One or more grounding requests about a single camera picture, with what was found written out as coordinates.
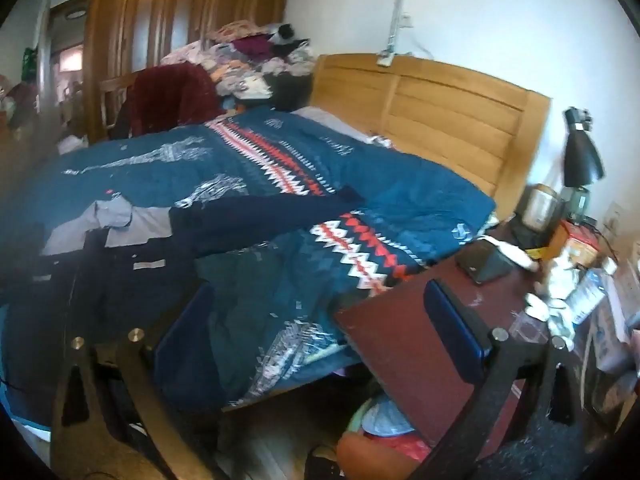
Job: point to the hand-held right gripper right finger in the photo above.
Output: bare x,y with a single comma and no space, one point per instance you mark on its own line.
452,332

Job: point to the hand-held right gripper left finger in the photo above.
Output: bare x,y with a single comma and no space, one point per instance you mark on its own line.
184,340

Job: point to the navy and grey jacket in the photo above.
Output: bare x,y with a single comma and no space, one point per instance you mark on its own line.
240,220

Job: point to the pile of mixed clothes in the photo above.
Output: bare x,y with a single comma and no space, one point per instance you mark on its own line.
240,65

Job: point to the dark red nightstand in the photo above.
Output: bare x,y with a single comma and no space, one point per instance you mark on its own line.
410,340

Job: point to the black box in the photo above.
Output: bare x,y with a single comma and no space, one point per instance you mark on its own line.
480,262

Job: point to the light blue bag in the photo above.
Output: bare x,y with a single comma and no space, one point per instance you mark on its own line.
387,417

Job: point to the crumpled white cloth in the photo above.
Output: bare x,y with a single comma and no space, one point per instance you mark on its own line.
555,290

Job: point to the red bag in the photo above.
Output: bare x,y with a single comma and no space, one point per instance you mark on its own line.
385,452

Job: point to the blue printed blanket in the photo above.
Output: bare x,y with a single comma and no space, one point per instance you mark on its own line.
400,200

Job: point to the orange box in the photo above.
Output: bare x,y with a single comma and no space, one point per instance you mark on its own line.
575,245

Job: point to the glass jar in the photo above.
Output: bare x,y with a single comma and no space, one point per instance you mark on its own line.
540,205

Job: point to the black desk lamp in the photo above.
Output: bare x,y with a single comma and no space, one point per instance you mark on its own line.
580,155

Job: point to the wooden headboard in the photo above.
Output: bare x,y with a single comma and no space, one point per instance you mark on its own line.
425,105

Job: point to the grey bed sheet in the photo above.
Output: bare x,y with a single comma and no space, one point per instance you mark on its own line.
330,120

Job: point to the dark red garment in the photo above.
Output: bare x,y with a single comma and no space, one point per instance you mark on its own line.
170,95

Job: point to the wooden chair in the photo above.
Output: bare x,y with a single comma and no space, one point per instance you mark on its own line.
107,105

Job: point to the white power strip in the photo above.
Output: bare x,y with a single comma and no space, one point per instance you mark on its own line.
384,59

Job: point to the green bag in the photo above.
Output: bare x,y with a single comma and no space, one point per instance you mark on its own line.
30,62

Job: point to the wooden wardrobe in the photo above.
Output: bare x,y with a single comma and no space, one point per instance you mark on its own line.
150,10

